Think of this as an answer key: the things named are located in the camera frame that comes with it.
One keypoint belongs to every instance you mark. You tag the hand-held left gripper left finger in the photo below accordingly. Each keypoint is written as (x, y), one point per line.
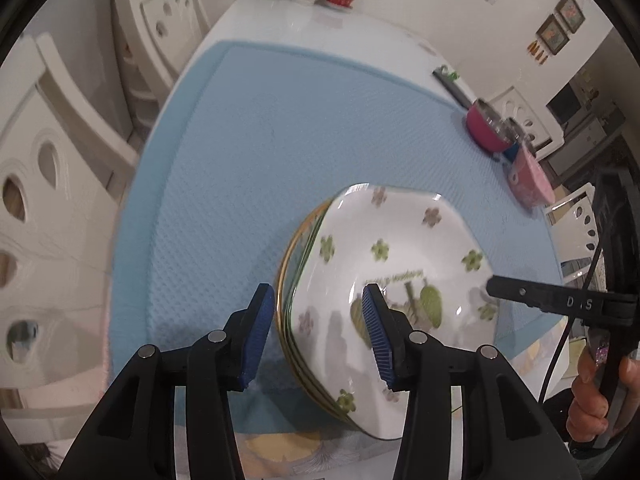
(257, 340)

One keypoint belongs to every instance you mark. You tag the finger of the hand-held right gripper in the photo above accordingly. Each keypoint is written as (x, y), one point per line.
(520, 291)

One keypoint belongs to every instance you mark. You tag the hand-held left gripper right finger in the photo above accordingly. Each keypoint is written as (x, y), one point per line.
(377, 340)

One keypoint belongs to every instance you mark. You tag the round gold-rimmed blue-patterned plate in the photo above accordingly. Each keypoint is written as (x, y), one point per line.
(282, 285)

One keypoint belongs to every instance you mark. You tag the large hexagonal floral plate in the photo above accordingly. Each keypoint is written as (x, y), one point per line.
(435, 260)

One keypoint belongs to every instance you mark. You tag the pink bowl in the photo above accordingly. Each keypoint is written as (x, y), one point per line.
(532, 185)

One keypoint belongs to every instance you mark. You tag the blue steel bowl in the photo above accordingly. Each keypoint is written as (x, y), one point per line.
(511, 152)

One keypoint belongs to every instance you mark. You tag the red steel bowl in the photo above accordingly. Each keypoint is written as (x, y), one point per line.
(480, 130)

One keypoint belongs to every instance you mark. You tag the person's right hand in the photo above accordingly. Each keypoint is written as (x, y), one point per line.
(587, 410)

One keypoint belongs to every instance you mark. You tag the white carved dining chair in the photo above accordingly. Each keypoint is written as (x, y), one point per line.
(60, 210)
(150, 35)
(565, 210)
(530, 110)

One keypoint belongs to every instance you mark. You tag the dark kitchen appliance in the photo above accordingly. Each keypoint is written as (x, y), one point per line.
(567, 105)

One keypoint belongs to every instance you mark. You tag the light blue table mat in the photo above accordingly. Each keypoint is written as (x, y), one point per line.
(300, 135)

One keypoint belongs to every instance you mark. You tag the black smartphone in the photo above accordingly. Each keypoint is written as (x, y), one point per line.
(452, 89)

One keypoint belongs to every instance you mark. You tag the white red-trimmed saucer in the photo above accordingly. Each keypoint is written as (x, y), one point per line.
(345, 6)

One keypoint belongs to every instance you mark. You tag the orange hanging wall ornaments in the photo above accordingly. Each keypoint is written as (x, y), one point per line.
(537, 52)

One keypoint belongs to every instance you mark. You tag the small framed wall picture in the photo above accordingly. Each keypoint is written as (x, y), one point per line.
(552, 35)
(570, 12)

